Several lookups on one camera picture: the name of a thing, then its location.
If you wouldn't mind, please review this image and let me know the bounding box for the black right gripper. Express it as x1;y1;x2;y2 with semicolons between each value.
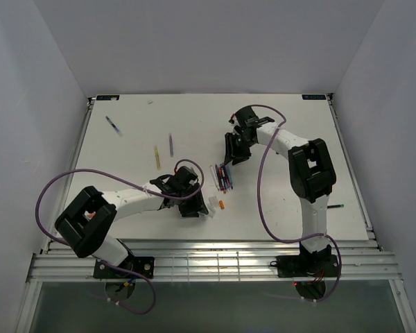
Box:
225;132;257;165

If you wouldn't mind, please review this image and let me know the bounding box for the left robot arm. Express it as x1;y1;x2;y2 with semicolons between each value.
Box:
55;166;209;278

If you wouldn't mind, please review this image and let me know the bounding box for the light blue gel pen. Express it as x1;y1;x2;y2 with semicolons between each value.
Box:
220;164;229;191

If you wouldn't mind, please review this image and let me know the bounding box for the yellow pen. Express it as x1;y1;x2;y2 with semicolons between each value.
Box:
154;145;162;171

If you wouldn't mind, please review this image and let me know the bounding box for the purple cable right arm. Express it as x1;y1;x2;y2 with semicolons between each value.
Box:
230;103;341;303

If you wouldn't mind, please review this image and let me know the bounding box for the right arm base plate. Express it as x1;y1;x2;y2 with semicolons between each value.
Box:
269;255;340;278

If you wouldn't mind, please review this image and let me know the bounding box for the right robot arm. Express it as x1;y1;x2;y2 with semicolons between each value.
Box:
224;105;340;280

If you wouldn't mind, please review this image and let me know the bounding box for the green pen on table edge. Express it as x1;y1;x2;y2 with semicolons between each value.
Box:
327;204;345;209

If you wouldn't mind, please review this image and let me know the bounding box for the white marker blue cap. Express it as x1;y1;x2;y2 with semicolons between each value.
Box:
219;162;231;175

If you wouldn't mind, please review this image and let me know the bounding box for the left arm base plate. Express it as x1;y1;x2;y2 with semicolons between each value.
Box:
92;256;155;280

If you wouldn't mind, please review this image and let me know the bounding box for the violet pen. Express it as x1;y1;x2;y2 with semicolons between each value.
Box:
168;133;174;158

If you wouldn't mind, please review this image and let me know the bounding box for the blue pen far left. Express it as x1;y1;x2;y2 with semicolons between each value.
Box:
105;116;123;137

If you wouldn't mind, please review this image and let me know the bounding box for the orange red gel pen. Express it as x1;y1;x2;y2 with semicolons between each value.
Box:
217;166;227;194

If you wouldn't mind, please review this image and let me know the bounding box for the purple gel pen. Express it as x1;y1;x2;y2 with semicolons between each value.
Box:
214;164;224;191

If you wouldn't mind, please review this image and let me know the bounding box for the aluminium frame rail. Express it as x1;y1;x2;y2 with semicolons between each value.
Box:
27;239;402;282

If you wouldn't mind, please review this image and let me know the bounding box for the clear pen cap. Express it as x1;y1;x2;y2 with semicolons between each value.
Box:
209;196;218;208
207;205;216;218

